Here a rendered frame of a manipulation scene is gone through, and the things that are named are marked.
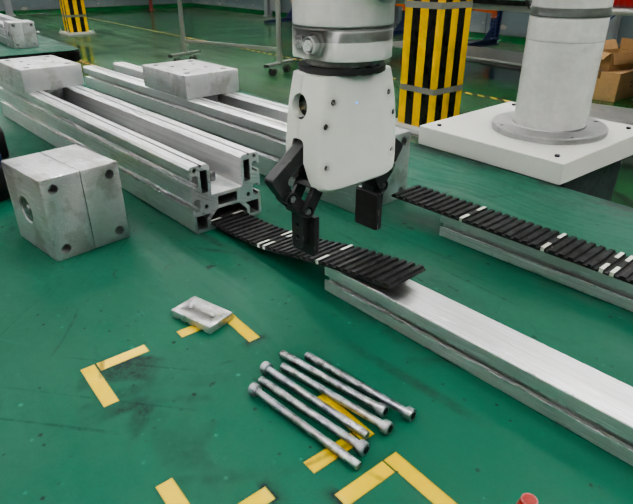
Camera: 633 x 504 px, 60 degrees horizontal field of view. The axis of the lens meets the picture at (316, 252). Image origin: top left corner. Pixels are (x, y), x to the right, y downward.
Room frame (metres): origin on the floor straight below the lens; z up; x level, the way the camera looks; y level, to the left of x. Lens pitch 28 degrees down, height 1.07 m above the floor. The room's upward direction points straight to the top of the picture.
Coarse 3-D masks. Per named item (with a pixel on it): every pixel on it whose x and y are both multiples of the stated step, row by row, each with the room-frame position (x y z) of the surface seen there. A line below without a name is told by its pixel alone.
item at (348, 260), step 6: (354, 252) 0.49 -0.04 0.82; (360, 252) 0.49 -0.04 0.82; (366, 252) 0.49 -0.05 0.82; (372, 252) 0.49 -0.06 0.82; (342, 258) 0.48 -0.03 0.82; (348, 258) 0.48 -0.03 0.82; (354, 258) 0.47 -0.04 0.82; (360, 258) 0.48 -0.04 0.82; (330, 264) 0.47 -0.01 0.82; (336, 264) 0.47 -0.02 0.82; (342, 264) 0.46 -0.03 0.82; (348, 264) 0.46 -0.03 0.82
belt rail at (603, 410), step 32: (352, 288) 0.45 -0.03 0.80; (384, 288) 0.43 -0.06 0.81; (416, 288) 0.43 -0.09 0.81; (384, 320) 0.42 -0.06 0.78; (416, 320) 0.39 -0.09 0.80; (448, 320) 0.38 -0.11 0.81; (480, 320) 0.38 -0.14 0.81; (448, 352) 0.37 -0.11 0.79; (480, 352) 0.34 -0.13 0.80; (512, 352) 0.34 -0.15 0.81; (544, 352) 0.34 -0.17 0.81; (512, 384) 0.32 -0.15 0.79; (544, 384) 0.31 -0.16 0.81; (576, 384) 0.30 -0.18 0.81; (608, 384) 0.30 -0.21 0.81; (576, 416) 0.29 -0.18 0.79; (608, 416) 0.27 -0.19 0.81; (608, 448) 0.27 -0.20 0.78
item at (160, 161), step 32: (0, 96) 1.19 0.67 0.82; (32, 96) 1.02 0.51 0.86; (96, 96) 1.00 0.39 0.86; (32, 128) 1.05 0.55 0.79; (64, 128) 0.91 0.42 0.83; (96, 128) 0.80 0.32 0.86; (128, 128) 0.89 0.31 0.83; (160, 128) 0.81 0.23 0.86; (192, 128) 0.78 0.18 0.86; (128, 160) 0.73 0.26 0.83; (160, 160) 0.66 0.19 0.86; (192, 160) 0.64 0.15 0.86; (224, 160) 0.68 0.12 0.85; (256, 160) 0.67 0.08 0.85; (160, 192) 0.67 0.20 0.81; (192, 192) 0.61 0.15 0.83; (224, 192) 0.64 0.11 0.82; (256, 192) 0.67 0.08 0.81; (192, 224) 0.61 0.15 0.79
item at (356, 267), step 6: (378, 252) 0.48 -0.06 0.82; (366, 258) 0.47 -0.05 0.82; (372, 258) 0.47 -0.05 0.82; (378, 258) 0.47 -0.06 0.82; (384, 258) 0.47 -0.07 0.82; (354, 264) 0.46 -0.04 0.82; (360, 264) 0.46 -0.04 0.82; (366, 264) 0.46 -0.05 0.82; (372, 264) 0.46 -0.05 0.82; (342, 270) 0.45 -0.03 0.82; (348, 270) 0.45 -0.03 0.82; (354, 270) 0.45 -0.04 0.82; (360, 270) 0.45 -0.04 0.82; (354, 276) 0.44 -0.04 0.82
